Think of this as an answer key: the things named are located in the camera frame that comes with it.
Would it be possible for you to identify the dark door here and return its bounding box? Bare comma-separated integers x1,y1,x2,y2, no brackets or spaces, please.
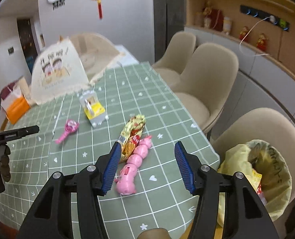
17,18,41,68

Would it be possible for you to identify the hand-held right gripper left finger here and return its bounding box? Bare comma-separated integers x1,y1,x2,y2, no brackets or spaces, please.
18,141,122,239

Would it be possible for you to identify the red gold figurine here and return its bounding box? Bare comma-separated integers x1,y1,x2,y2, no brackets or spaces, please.
239,26,250,43
256,32,269,52

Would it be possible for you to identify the white charging cable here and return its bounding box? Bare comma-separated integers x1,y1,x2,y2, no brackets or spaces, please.
239,17,273,57

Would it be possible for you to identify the cream mesh food cover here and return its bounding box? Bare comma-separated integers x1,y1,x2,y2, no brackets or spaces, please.
30,32,126,105

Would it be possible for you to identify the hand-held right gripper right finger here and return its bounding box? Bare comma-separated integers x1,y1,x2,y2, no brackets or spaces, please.
174,141,280,239

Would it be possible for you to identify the beige upholstered chair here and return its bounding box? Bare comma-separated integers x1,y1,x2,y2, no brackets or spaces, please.
173,43,239,134
151,31,197,80
210,108,295,206

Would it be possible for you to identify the flower figurine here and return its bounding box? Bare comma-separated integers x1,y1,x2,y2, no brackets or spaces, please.
202,1,213,29

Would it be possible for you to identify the beige paper carton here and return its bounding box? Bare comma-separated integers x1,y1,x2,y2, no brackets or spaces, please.
13,77,31,105

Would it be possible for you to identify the gold snack packet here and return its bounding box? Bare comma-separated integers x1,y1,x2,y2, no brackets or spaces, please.
117,114,147,164

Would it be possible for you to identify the orange box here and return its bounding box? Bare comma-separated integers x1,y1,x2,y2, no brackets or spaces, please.
6,97,31,125

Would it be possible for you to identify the yellow plastic bag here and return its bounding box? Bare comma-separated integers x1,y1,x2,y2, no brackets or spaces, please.
217,144,263,227

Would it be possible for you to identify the dark red gift box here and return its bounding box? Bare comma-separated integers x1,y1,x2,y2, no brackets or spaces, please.
211,8,224,32

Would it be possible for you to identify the yellow grey toy machine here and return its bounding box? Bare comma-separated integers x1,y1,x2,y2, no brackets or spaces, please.
79,91,110,128

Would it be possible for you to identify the pink wand toy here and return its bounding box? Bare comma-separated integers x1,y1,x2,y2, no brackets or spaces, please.
54,119,80,144

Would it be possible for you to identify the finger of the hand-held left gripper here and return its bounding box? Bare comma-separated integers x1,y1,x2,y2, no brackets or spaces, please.
0,125,40,145

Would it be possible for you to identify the trash bin with yellow liner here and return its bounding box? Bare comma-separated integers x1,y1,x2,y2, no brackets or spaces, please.
217,139,293,227

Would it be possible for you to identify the pink caterpillar toy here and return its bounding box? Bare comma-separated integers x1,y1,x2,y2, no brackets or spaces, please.
114,135,153,195

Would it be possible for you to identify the cream lidded cup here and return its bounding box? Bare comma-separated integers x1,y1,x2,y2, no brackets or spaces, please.
223,17,232,33

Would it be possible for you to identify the green checked tablecloth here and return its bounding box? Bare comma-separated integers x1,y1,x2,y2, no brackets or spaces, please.
0,61,221,239

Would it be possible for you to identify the dark red bag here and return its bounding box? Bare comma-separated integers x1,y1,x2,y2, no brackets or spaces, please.
1,82,21,100

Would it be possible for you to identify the black power strip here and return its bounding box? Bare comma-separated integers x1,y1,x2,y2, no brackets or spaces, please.
240,5,291,32

